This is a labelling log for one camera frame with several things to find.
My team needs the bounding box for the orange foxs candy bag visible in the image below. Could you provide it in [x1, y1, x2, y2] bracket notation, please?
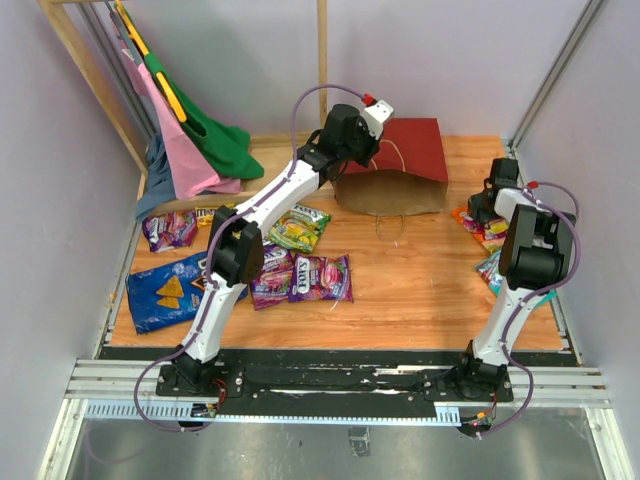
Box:
[451, 206, 509, 254]

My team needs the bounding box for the teal orange snack bag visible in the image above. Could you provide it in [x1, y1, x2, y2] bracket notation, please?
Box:
[473, 249, 557, 306]

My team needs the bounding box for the red brown paper bag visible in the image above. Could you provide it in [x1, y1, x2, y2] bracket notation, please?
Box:
[332, 118, 449, 243]

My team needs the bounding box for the green foxs candy bag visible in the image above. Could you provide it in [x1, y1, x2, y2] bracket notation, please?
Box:
[266, 204, 331, 254]

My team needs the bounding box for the purple berries candy bag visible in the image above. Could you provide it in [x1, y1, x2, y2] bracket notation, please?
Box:
[250, 245, 294, 310]

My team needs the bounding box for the yellow candy bag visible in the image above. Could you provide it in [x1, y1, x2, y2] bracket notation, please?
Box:
[194, 206, 219, 228]

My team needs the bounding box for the blue chips bag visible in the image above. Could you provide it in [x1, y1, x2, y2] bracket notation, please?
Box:
[124, 252, 251, 335]

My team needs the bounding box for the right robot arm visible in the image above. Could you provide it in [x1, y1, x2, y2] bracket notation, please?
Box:
[452, 158, 581, 400]

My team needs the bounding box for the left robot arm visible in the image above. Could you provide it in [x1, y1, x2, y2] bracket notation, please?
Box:
[171, 100, 394, 396]

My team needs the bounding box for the wooden clothes rack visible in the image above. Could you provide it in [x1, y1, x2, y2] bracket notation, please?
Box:
[37, 0, 336, 214]

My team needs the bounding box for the green cloth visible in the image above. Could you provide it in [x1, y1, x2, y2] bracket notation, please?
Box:
[123, 23, 264, 180]

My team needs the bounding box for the pink cloth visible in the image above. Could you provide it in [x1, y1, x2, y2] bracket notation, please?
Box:
[119, 40, 242, 200]

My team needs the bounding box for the blue grey cloth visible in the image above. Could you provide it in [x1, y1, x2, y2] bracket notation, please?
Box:
[135, 133, 176, 223]

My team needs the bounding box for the yellow hanger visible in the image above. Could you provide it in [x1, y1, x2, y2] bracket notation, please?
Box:
[115, 0, 187, 123]

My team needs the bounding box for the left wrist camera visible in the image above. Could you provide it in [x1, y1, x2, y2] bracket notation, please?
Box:
[361, 100, 395, 140]

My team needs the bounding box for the right aluminium frame post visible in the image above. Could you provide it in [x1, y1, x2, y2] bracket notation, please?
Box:
[504, 0, 608, 157]

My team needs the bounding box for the aluminium frame post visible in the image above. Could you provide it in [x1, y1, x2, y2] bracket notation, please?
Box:
[504, 0, 608, 157]
[77, 2, 155, 144]

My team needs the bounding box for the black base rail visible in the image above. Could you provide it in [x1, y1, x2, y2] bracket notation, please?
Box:
[156, 348, 513, 418]

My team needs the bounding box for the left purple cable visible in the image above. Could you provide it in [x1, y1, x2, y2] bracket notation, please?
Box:
[133, 83, 371, 434]

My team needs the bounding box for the left aluminium frame post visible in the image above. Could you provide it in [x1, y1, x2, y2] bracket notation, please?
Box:
[77, 2, 155, 144]

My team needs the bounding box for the front aluminium rail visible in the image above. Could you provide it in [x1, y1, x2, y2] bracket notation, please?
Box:
[65, 359, 612, 409]

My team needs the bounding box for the grey slotted cable duct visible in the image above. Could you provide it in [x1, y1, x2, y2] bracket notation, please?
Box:
[84, 399, 462, 427]

